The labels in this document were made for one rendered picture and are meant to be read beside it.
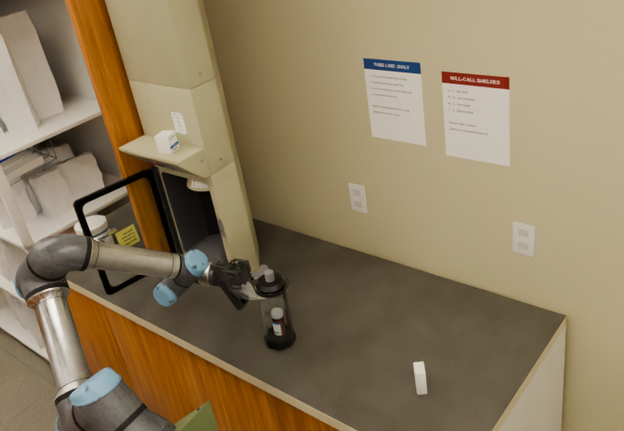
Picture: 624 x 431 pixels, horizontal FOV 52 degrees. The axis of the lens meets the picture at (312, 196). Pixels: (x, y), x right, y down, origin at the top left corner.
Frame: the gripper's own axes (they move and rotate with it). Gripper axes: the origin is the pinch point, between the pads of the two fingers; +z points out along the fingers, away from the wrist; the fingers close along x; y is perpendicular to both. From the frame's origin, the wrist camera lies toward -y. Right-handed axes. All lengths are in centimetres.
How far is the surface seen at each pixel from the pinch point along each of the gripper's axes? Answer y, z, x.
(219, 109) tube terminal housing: 46, -27, 31
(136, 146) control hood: 36, -56, 20
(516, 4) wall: 74, 65, 40
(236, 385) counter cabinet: -34.5, -14.5, -9.8
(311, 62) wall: 52, -5, 59
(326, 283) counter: -20.4, 2.2, 31.7
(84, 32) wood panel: 74, -67, 23
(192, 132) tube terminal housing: 41, -33, 22
